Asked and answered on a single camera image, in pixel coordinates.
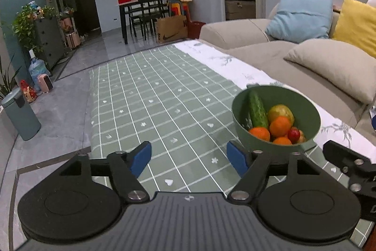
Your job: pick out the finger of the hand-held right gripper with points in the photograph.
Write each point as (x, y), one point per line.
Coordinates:
(343, 157)

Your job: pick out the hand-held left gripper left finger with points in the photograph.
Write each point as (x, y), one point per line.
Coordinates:
(141, 158)

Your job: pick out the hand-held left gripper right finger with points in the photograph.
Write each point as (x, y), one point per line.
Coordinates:
(237, 158)

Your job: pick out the small red apple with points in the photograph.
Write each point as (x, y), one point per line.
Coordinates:
(296, 135)

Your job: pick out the large orange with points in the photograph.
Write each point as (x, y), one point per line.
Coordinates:
(280, 127)

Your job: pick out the green bowl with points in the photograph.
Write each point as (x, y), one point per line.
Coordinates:
(305, 109)

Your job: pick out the green cucumber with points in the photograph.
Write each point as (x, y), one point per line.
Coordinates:
(258, 109)

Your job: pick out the green grid tablecloth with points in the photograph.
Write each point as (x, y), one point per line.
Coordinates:
(161, 98)

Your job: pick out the yellow green pear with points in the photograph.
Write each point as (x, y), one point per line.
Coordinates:
(280, 111)

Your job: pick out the beige pillow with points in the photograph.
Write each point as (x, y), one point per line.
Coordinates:
(335, 65)

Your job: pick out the white leaf print cloth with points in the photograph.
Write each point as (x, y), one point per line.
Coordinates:
(211, 57)

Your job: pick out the pink space heater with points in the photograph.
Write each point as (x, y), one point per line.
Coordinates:
(45, 82)

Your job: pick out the beige sofa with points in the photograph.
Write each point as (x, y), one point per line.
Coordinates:
(246, 33)

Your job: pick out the grey green pedal bin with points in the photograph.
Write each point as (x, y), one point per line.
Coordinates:
(20, 118)

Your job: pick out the red gift bag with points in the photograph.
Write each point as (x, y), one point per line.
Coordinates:
(28, 92)

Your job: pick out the yellow pillow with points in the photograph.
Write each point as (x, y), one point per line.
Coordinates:
(355, 24)

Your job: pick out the cardboard nike box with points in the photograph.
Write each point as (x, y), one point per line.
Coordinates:
(171, 29)

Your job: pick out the pink suitcase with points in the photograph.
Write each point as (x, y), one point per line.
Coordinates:
(72, 40)

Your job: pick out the blue water jug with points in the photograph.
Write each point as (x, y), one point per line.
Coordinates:
(38, 67)

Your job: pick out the blue pillow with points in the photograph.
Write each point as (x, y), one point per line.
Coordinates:
(299, 18)

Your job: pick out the grey drawer cabinet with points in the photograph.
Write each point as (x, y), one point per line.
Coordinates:
(50, 39)

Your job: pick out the dark dining table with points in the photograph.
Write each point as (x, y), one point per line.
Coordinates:
(124, 8)

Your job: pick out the long leaf plant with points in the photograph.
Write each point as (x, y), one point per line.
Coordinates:
(7, 83)

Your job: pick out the stacked plastic stools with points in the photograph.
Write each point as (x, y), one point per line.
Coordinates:
(179, 9)

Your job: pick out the small red box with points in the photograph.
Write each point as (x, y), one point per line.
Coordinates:
(124, 0)

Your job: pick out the leafy vine plant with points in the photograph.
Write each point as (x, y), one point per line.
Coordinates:
(25, 24)

